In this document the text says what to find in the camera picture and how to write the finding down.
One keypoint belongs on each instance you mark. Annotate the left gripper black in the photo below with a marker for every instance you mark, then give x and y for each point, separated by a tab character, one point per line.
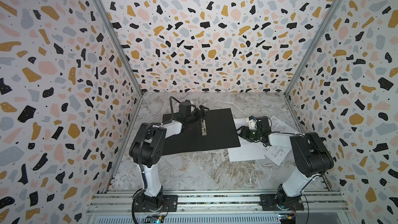
198	116

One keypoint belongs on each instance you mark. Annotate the right circuit board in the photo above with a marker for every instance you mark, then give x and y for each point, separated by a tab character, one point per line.
287	219

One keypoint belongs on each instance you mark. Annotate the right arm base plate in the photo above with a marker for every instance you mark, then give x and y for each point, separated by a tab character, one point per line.
278	202

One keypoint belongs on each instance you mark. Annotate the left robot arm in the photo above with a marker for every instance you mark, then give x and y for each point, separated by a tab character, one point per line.
147	147

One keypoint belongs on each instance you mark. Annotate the left circuit board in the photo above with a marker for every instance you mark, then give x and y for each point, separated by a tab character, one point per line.
154	219

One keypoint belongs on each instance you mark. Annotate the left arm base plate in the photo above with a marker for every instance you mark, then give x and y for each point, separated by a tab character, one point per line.
167	203

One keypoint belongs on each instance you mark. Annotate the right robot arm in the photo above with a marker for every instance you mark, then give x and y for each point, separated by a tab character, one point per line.
311	158

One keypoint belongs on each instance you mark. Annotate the circuit board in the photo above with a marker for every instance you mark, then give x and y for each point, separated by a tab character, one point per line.
154	219
287	219

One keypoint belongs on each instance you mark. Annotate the white text paper sheet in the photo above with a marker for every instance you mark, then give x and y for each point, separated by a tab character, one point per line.
247	151

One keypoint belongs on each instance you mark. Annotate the corner aluminium profile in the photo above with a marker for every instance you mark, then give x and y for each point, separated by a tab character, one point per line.
313	44
108	13

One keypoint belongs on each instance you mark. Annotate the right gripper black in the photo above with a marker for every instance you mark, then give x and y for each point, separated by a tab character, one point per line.
246	132

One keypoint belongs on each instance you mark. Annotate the orange folder black inside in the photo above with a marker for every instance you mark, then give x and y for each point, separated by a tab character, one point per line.
216	131

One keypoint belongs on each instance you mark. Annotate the right corner aluminium profile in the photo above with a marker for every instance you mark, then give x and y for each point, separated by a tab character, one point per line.
313	44

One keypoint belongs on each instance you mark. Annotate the left corner aluminium profile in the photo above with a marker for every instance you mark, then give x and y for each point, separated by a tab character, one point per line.
108	13

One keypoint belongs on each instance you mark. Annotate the aluminium mounting rail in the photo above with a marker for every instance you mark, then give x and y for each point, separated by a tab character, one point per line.
249	201

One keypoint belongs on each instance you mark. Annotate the white technical drawing sheet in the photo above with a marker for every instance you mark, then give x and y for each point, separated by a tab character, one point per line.
279	139

